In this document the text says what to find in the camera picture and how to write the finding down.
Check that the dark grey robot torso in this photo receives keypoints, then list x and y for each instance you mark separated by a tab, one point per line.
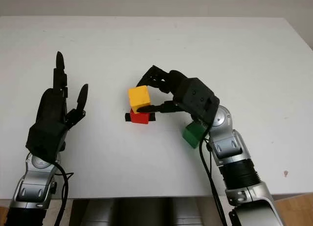
146	212

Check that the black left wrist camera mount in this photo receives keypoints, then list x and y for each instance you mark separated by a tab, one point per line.
45	140

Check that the black tape strip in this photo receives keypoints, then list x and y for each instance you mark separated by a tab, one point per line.
127	117

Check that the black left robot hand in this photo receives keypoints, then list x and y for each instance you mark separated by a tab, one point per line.
52	106

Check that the yellow cube block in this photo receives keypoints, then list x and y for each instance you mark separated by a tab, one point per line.
139	96

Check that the red cube block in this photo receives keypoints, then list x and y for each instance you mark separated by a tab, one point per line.
140	119

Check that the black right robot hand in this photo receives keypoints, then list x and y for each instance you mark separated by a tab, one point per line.
173	81

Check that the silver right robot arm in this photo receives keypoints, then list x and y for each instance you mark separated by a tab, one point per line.
239	167

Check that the green cube block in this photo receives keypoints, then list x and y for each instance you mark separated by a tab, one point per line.
192	135

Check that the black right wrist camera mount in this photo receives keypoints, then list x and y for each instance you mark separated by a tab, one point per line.
198	98

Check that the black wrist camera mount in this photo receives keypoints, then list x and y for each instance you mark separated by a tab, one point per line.
45	140
198	98

